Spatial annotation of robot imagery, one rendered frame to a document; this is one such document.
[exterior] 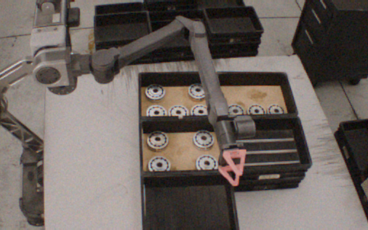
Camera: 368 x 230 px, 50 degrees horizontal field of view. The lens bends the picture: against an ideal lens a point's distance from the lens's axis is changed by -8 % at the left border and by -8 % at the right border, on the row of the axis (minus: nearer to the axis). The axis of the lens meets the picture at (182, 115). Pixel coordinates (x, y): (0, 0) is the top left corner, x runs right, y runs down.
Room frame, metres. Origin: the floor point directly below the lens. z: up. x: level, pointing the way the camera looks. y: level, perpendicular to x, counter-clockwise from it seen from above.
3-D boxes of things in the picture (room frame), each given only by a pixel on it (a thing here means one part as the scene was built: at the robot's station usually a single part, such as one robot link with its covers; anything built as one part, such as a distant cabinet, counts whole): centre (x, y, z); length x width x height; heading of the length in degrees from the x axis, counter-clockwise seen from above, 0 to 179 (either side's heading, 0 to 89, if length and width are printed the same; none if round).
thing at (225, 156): (0.68, -0.17, 1.47); 0.09 x 0.07 x 0.07; 16
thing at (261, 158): (1.16, -0.41, 0.87); 0.40 x 0.30 x 0.11; 100
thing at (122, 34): (2.24, 0.49, 0.37); 0.40 x 0.30 x 0.45; 105
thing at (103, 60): (1.13, 0.15, 1.45); 0.45 x 0.14 x 0.10; 135
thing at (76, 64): (1.02, 0.39, 1.45); 0.09 x 0.08 x 0.12; 15
